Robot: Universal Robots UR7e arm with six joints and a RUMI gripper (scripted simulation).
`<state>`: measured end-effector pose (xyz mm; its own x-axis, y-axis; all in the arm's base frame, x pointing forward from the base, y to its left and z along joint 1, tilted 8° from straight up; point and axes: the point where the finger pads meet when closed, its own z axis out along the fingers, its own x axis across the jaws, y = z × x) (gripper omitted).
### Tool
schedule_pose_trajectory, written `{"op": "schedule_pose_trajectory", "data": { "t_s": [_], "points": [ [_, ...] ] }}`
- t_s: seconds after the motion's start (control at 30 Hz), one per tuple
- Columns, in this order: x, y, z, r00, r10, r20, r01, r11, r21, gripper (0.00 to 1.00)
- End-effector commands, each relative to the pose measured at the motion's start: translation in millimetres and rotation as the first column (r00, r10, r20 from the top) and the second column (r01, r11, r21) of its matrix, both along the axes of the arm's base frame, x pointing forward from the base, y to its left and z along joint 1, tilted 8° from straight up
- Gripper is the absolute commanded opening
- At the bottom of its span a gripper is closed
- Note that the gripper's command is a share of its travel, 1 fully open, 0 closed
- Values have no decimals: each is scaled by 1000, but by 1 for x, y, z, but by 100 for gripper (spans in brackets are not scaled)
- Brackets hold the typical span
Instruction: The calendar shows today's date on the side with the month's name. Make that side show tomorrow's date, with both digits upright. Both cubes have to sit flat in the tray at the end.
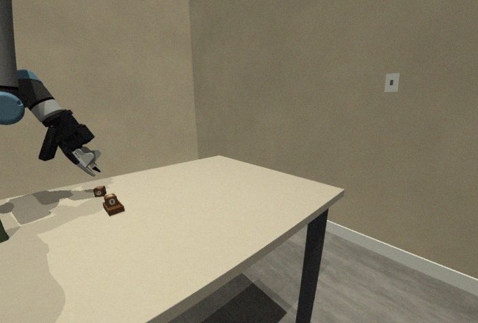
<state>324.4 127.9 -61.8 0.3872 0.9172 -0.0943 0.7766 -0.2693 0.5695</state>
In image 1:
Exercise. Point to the brown wooden tray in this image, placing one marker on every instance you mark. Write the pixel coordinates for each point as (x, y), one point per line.
(114, 209)

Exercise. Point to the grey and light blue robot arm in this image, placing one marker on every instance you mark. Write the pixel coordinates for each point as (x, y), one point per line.
(20, 89)

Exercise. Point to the brown number cube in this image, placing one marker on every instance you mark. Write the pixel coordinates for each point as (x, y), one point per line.
(99, 191)
(110, 200)

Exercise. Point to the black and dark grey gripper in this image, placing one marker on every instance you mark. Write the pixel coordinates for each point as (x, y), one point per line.
(70, 136)

